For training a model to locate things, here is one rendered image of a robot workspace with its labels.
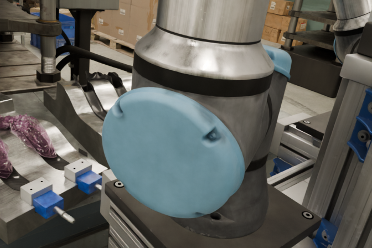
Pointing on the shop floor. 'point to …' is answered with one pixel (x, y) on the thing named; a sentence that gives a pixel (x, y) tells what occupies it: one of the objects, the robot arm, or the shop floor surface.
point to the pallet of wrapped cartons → (128, 16)
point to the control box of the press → (86, 9)
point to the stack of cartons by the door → (280, 22)
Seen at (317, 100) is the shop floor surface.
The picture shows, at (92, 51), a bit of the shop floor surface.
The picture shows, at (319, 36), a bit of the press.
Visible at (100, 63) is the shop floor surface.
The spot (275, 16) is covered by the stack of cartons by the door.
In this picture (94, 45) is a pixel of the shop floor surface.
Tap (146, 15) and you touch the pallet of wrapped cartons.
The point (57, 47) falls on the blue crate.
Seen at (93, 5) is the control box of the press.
